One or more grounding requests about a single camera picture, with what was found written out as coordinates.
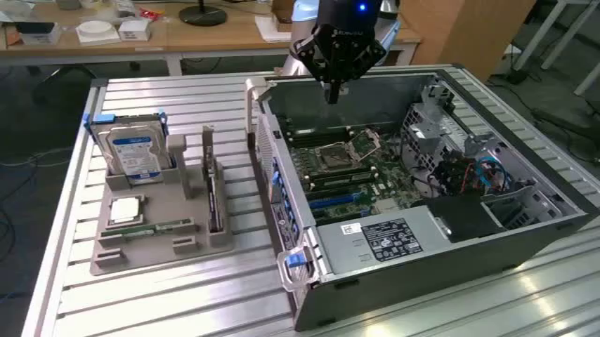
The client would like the wooden cabinet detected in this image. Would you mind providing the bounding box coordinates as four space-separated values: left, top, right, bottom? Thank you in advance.
403 0 539 81

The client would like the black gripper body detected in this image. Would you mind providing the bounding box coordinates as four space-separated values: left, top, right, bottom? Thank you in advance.
313 0 385 82

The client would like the blue wire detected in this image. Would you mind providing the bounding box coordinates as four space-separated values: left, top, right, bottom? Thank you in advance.
475 157 516 194

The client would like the green motherboard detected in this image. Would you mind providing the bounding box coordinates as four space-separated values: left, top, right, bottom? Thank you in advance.
277 115 436 225

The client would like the grey power supply unit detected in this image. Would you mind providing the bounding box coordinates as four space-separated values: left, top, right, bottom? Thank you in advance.
316 205 451 277

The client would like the cardboard box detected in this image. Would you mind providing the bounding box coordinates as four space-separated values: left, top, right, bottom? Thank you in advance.
272 0 297 24

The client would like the grey disk bay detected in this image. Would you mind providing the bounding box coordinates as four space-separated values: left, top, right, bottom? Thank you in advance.
480 184 564 229

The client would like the white metal table frame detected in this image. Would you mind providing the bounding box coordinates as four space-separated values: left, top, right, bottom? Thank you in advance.
512 0 600 96

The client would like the small white box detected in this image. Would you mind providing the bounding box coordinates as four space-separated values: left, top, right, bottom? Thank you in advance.
118 19 153 41

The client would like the black office chair base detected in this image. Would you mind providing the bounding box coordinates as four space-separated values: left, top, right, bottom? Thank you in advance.
26 61 142 103

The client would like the wooden desk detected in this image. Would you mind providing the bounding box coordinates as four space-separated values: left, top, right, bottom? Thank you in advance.
0 0 423 77

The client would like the white paper stack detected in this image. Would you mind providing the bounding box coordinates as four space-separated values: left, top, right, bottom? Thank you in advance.
254 15 294 43

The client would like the metal socket cover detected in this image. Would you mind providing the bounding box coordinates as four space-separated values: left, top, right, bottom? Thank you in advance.
346 128 384 161

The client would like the silver CPU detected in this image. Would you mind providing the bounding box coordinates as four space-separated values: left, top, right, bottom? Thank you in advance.
107 198 145 224

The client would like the NVIDIA graphics card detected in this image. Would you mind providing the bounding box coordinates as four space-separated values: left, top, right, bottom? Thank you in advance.
201 124 228 233

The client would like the white round part on base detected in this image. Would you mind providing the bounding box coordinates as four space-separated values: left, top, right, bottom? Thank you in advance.
75 20 122 46

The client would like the black round lamp base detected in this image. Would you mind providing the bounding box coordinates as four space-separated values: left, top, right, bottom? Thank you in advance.
178 0 229 27

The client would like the grey parts rack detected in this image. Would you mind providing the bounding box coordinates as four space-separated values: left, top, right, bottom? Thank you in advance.
89 133 236 277

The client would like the white box with black top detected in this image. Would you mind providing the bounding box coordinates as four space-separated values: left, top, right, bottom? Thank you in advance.
14 21 63 46

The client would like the perforated metal drive cage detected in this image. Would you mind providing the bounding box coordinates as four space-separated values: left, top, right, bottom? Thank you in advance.
401 101 469 169

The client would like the open black PC case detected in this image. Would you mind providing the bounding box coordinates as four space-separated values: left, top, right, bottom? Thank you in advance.
244 68 600 333

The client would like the blue expansion slot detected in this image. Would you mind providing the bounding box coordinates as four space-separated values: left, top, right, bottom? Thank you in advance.
306 194 363 209

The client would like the hard disk in blue caddy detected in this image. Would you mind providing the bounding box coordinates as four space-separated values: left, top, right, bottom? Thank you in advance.
83 110 170 187

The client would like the green RAM stick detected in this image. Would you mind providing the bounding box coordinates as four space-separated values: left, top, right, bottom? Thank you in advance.
101 218 197 238

